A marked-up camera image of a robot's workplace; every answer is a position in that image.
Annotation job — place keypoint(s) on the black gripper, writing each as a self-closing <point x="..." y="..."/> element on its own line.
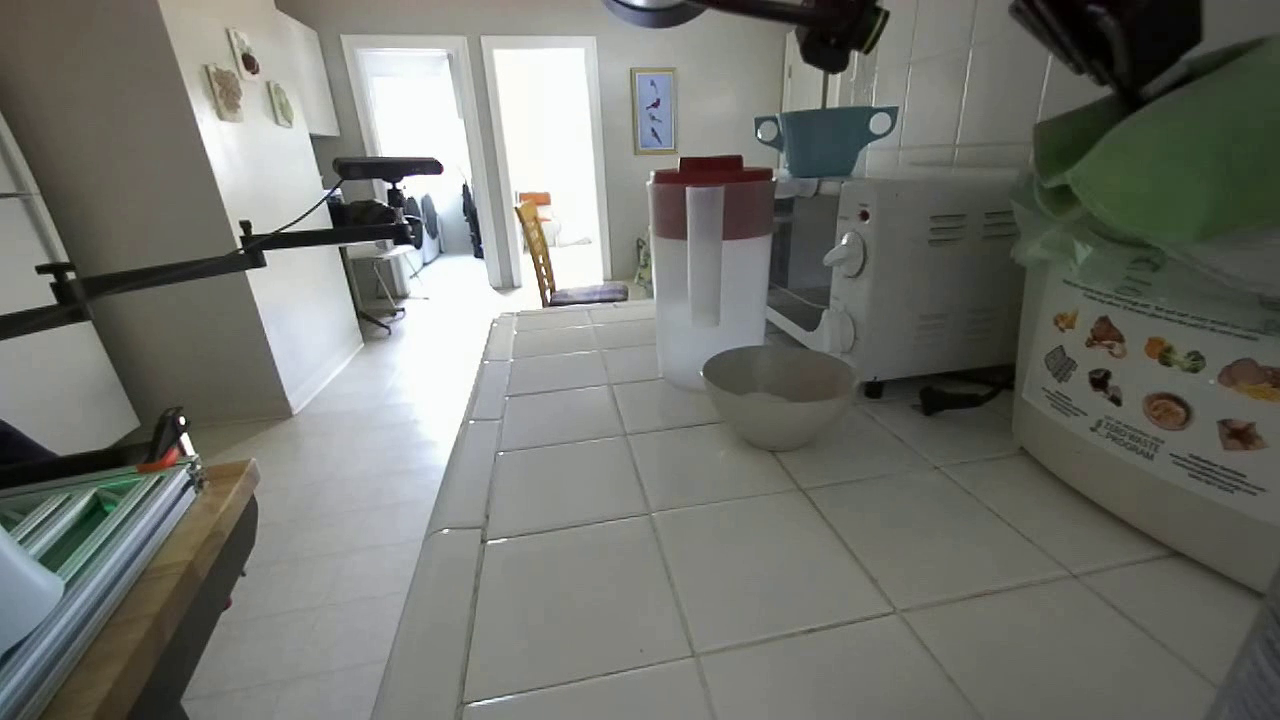
<point x="1106" y="33"/>

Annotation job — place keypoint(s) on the green cloth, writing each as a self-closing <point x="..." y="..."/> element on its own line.
<point x="1185" y="173"/>

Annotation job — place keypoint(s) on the white toaster oven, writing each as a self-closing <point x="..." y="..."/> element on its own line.
<point x="923" y="283"/>

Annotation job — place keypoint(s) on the black power plug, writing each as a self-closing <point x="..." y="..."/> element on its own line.
<point x="961" y="393"/>

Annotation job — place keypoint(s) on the clear pitcher red lid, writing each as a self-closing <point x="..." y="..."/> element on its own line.
<point x="705" y="294"/>

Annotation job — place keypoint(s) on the metal bowl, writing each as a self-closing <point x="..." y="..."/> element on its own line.
<point x="781" y="400"/>

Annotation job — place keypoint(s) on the wooden chair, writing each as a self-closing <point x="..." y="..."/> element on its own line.
<point x="543" y="252"/>

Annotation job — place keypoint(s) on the black clamp red tip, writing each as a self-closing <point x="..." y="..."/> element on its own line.
<point x="145" y="447"/>

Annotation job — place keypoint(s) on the wooden table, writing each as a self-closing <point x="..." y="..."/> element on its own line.
<point x="163" y="602"/>

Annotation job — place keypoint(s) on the framed wall picture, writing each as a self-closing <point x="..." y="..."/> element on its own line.
<point x="655" y="109"/>

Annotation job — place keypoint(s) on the white doorway frame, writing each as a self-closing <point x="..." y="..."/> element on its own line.
<point x="477" y="162"/>

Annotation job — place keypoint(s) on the black stereo camera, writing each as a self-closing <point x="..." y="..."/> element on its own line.
<point x="385" y="166"/>

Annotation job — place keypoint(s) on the decorative wall plate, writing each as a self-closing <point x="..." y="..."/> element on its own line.
<point x="221" y="92"/>
<point x="279" y="107"/>
<point x="246" y="55"/>

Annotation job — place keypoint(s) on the aluminium rail frame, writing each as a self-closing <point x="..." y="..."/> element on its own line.
<point x="94" y="544"/>

